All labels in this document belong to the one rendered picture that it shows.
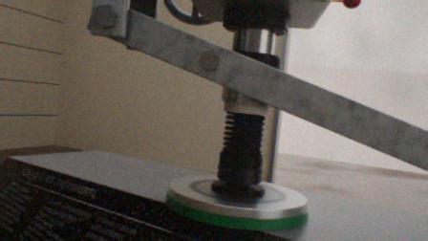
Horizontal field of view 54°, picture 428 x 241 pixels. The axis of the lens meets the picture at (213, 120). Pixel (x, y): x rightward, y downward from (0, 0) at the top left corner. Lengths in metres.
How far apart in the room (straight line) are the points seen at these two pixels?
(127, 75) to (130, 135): 0.92
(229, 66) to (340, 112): 0.16
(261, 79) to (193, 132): 5.39
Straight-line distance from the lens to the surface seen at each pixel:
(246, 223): 0.56
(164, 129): 6.16
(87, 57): 6.99
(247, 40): 0.62
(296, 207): 0.60
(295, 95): 0.58
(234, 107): 0.61
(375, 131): 0.60
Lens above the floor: 1.03
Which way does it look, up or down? 3 degrees down
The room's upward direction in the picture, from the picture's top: 6 degrees clockwise
